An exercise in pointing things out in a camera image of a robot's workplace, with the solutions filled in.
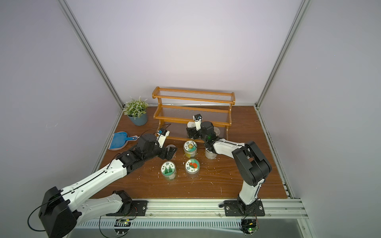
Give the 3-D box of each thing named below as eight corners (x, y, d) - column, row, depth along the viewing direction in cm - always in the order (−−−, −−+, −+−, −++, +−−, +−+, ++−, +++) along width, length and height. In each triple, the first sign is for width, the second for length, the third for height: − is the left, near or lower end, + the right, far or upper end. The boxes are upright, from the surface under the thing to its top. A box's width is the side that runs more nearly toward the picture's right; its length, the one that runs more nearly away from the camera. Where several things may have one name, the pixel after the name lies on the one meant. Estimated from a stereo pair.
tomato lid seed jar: (185, 177, 85) (185, 172, 78) (186, 164, 90) (185, 158, 83) (199, 177, 84) (199, 172, 78) (199, 164, 90) (199, 158, 83)
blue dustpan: (109, 150, 97) (107, 147, 95) (116, 133, 105) (114, 131, 103) (134, 149, 97) (132, 147, 95) (139, 133, 105) (137, 131, 103)
